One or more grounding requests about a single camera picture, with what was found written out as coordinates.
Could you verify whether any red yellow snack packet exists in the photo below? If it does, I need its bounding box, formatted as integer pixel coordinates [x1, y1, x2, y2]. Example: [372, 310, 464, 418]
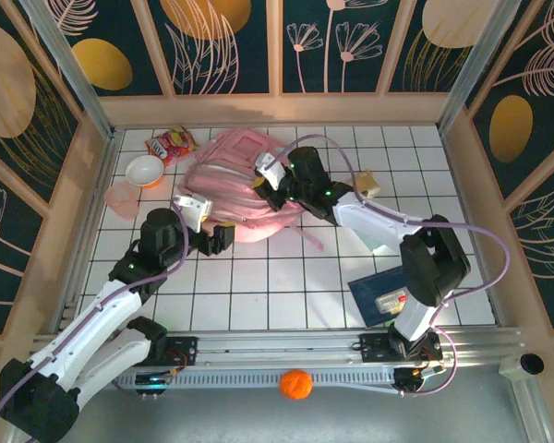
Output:
[144, 125, 200, 165]

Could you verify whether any orange ball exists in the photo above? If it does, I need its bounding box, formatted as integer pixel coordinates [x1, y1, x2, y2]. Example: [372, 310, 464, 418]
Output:
[279, 368, 314, 401]

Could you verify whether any white slotted cable duct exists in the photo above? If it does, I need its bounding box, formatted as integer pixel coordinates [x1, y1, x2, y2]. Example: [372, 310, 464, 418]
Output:
[112, 368, 398, 394]

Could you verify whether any aluminium frame post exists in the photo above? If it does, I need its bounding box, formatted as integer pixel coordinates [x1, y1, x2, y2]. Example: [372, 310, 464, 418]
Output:
[20, 0, 117, 139]
[436, 0, 523, 133]

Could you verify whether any small tan box toy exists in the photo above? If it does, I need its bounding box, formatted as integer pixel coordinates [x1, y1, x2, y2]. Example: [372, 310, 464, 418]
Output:
[353, 169, 382, 199]

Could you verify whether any aluminium mounting rail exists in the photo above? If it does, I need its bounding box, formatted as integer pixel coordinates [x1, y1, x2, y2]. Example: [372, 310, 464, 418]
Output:
[27, 326, 524, 370]

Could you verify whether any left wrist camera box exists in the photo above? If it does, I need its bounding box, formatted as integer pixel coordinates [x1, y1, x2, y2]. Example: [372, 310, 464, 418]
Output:
[172, 195, 213, 232]

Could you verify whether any light blue pencil case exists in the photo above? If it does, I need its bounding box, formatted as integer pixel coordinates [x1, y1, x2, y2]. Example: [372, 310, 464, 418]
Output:
[350, 225, 391, 254]

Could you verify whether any white bowl orange outside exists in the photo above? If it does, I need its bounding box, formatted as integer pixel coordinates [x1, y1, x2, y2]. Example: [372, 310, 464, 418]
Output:
[125, 154, 165, 190]

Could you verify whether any purple cable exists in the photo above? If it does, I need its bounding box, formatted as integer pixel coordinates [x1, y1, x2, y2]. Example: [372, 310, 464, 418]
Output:
[0, 198, 190, 443]
[267, 133, 512, 399]

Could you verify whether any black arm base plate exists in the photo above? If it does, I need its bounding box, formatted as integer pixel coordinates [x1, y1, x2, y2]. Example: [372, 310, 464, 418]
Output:
[358, 332, 444, 365]
[138, 335, 199, 368]

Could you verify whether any grey box black cap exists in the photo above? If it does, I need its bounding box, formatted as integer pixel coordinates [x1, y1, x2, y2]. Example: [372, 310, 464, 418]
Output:
[498, 353, 546, 382]

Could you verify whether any white flat cable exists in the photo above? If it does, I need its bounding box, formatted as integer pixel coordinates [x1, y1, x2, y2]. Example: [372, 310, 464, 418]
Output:
[311, 380, 398, 396]

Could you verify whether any dark blue notebook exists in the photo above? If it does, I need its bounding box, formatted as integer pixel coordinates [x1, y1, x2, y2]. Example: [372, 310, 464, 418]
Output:
[347, 269, 415, 327]

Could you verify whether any pink school backpack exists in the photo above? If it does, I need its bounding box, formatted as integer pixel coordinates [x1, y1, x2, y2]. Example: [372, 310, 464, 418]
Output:
[177, 127, 327, 253]

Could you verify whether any white card red label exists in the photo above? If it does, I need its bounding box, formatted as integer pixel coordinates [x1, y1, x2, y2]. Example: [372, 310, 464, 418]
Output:
[375, 290, 410, 315]

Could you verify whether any small controller board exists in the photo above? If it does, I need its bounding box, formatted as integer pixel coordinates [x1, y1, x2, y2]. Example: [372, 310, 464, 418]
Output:
[393, 364, 447, 398]
[135, 368, 176, 399]

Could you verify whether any translucent pink plastic cup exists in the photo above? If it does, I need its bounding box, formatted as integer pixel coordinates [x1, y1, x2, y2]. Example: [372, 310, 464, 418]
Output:
[104, 183, 140, 221]

